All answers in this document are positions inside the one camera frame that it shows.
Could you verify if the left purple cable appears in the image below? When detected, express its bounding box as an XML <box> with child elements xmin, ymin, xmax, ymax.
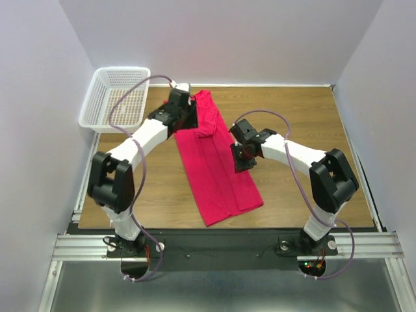
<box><xmin>108</xmin><ymin>74</ymin><xmax>178</xmax><ymax>283</ymax></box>

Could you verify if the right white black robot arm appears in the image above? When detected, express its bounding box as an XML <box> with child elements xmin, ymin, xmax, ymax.
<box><xmin>229</xmin><ymin>119</ymin><xmax>359</xmax><ymax>254</ymax></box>

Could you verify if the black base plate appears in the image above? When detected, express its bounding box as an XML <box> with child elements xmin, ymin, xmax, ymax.
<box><xmin>107</xmin><ymin>228</ymin><xmax>338</xmax><ymax>272</ymax></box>

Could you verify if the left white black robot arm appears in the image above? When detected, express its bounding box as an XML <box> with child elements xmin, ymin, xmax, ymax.
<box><xmin>87</xmin><ymin>83</ymin><xmax>198</xmax><ymax>256</ymax></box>

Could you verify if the aluminium frame rail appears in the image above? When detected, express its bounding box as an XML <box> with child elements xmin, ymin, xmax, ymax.
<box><xmin>40</xmin><ymin>140</ymin><xmax>402</xmax><ymax>311</ymax></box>

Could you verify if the pink t shirt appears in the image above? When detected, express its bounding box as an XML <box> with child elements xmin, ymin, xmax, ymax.
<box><xmin>174</xmin><ymin>90</ymin><xmax>264</xmax><ymax>226</ymax></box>

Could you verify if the white plastic basket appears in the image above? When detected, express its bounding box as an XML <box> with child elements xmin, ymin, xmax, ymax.
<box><xmin>79</xmin><ymin>66</ymin><xmax>151</xmax><ymax>133</ymax></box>

